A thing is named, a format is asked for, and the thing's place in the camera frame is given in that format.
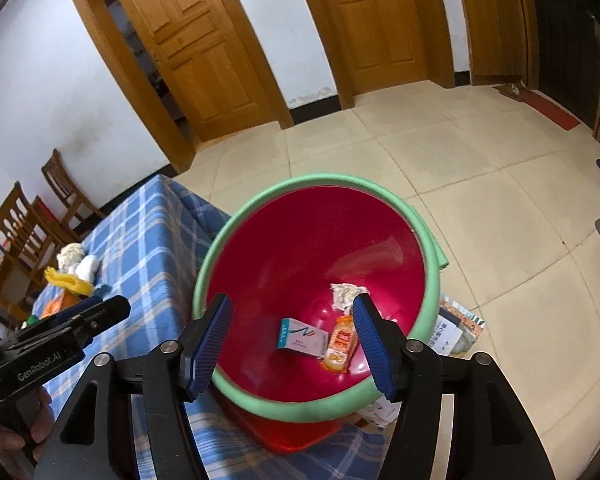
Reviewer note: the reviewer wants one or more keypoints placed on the yellow foam fruit net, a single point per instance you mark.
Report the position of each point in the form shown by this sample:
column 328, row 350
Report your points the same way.
column 65, row 282

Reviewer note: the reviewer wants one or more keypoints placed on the orange carton box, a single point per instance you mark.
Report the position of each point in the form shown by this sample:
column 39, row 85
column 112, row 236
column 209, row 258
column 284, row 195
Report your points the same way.
column 57, row 306

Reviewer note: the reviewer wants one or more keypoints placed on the red bin with green rim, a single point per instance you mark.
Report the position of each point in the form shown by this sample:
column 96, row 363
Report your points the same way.
column 305, row 240

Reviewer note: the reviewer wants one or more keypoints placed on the red doormat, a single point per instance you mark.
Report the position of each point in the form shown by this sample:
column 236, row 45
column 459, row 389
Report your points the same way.
column 550, row 109

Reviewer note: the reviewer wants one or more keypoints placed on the dark wooden chair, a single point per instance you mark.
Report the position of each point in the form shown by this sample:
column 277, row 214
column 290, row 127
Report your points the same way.
column 65, row 185
column 20, row 225

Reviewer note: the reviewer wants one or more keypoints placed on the orange cracker snack packet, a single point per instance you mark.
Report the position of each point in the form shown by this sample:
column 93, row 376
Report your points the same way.
column 340, row 345

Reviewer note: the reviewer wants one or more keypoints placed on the white teal medicine box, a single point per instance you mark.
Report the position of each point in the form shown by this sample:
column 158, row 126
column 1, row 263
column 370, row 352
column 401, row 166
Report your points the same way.
column 300, row 337

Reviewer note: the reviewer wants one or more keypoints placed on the black metal door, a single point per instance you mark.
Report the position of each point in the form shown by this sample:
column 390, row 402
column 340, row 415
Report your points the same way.
column 565, row 35

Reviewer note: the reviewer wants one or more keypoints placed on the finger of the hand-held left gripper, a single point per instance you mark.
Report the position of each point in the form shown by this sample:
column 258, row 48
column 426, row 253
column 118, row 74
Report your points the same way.
column 100, row 317

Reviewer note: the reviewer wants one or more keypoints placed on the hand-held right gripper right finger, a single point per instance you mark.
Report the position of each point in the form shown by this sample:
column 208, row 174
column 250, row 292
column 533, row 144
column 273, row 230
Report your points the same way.
column 375, row 350

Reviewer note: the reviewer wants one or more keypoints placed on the cream glove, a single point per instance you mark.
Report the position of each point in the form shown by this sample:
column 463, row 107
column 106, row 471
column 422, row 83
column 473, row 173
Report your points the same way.
column 345, row 295
column 70, row 255

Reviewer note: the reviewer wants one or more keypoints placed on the red plastic stool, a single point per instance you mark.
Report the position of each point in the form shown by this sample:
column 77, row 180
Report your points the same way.
column 280, row 435

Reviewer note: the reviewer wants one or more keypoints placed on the white cloth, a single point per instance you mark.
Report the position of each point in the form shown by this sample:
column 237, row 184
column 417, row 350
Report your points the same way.
column 87, row 266

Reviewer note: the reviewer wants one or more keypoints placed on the printed paper bag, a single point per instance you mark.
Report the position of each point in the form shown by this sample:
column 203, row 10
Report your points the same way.
column 455, row 330

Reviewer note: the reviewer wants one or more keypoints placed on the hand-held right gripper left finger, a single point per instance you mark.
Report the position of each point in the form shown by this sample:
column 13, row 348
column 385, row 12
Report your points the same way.
column 212, row 345

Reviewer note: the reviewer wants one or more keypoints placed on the wooden panel door with latch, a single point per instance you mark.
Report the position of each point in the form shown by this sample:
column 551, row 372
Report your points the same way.
column 375, row 30

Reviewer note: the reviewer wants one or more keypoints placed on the brown slippers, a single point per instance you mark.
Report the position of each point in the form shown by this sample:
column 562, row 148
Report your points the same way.
column 507, row 91

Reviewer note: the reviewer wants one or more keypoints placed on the low wooden wall panel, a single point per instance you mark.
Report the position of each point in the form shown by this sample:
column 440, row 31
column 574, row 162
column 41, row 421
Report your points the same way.
column 495, row 35

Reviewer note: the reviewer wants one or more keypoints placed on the person's left hand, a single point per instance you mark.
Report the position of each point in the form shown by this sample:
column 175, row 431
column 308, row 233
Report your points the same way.
column 45, row 420

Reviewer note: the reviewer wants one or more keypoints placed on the blue plaid tablecloth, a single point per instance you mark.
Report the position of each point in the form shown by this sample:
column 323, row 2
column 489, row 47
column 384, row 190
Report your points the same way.
column 145, row 260

